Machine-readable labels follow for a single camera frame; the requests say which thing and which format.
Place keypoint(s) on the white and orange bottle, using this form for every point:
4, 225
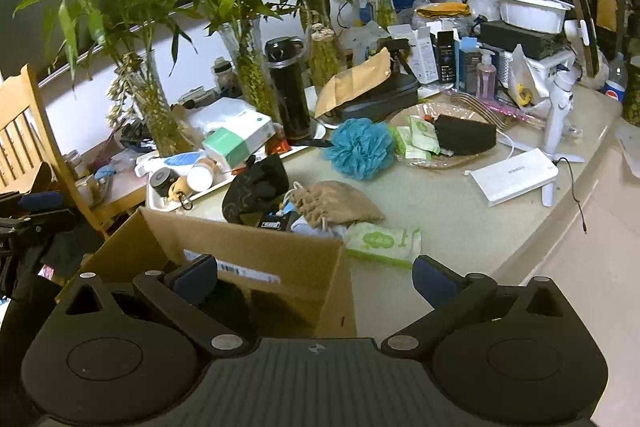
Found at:
200, 177

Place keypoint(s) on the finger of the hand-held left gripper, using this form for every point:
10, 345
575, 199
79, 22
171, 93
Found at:
30, 223
41, 200

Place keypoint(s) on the white tray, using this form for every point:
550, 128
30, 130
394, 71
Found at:
160, 202

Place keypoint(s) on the green wet wipes packet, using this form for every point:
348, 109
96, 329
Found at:
382, 244

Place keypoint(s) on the tall white carton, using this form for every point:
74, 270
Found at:
422, 54

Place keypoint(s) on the brown cardboard box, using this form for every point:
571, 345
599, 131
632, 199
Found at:
280, 257

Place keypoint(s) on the black thermos bottle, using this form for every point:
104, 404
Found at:
289, 97

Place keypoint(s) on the white bowl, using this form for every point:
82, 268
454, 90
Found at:
532, 14

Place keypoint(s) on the long black box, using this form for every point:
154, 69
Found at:
520, 39

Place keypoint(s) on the yellow cloth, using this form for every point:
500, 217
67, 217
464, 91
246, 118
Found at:
442, 10

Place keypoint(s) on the small black box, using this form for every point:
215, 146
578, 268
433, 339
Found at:
272, 223

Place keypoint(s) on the small green white packet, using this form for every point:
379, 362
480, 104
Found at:
412, 147
422, 129

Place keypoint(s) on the wooden chair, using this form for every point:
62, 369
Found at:
25, 107

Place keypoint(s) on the brown paper envelope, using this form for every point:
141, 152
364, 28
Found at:
350, 82

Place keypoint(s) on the crumpled white bag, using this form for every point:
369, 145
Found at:
525, 77

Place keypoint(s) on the teal bath loofah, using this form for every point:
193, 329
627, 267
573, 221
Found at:
359, 149

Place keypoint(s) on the green and white box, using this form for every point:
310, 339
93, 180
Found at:
235, 142

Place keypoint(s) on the white power bank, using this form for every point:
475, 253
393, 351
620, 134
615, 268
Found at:
515, 177

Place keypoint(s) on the blue label soda bottle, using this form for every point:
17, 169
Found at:
616, 87

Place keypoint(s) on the pink soap dispenser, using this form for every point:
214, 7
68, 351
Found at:
486, 77

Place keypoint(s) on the white phone gimbal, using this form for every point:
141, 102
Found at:
560, 107

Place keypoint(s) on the tall blue carton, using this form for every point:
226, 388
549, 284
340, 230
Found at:
469, 67

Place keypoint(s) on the black soft case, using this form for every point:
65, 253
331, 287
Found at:
465, 134

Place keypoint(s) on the black fabric pouch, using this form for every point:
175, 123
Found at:
255, 189

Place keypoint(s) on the orange packet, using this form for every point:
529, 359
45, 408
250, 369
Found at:
276, 147

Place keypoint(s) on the tall black carton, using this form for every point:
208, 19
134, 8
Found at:
446, 54

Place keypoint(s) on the black round lid jar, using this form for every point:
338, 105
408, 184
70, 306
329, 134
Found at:
162, 179

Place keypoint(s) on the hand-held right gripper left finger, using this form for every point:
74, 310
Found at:
197, 274

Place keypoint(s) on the black hard zip case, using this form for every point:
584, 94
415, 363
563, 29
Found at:
385, 102

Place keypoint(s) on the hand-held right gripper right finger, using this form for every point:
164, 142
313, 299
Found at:
431, 274

